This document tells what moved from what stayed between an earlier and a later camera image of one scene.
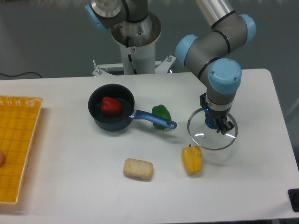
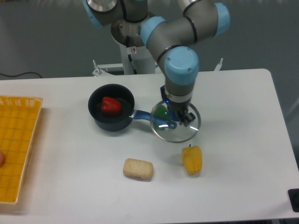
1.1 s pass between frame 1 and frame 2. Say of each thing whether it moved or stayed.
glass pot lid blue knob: moved
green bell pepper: stayed
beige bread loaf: stayed
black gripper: moved
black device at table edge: stayed
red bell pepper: stayed
